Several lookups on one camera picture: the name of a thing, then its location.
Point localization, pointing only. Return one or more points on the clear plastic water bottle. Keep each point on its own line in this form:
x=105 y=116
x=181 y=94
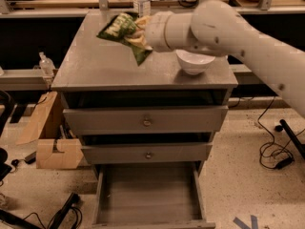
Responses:
x=142 y=7

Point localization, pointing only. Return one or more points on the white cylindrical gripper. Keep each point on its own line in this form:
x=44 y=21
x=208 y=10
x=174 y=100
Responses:
x=155 y=31

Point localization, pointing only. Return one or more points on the grey top drawer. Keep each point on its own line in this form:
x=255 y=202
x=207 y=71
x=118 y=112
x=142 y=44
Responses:
x=123 y=121

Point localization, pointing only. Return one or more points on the black metal stand leg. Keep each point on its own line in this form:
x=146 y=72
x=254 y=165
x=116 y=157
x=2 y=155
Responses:
x=300 y=147

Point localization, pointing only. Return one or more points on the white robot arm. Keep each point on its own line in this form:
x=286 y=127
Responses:
x=215 y=28

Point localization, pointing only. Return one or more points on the white ceramic bowl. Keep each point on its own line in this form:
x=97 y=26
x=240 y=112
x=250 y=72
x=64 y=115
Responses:
x=193 y=63

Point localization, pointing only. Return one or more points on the grey middle drawer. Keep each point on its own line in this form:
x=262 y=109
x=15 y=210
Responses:
x=145 y=153

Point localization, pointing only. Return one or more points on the black power strip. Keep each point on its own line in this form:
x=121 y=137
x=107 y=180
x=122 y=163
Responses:
x=60 y=215

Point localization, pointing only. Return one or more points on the brown cardboard box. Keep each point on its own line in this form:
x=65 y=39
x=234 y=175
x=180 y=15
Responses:
x=47 y=127

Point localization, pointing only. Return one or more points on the grey open bottom drawer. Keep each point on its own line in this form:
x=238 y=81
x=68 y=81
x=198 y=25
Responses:
x=149 y=196

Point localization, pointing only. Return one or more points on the small black adapter left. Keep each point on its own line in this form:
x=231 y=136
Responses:
x=29 y=159

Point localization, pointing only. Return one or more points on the clear sanitizer bottle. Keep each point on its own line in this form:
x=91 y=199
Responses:
x=46 y=65

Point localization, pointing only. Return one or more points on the black power adapter with cable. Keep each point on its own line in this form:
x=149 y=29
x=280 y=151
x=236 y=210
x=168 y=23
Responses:
x=273 y=156

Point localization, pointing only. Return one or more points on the grey wooden drawer cabinet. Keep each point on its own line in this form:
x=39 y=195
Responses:
x=98 y=73

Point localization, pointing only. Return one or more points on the green jalapeno chip bag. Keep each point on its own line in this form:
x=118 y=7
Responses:
x=121 y=26

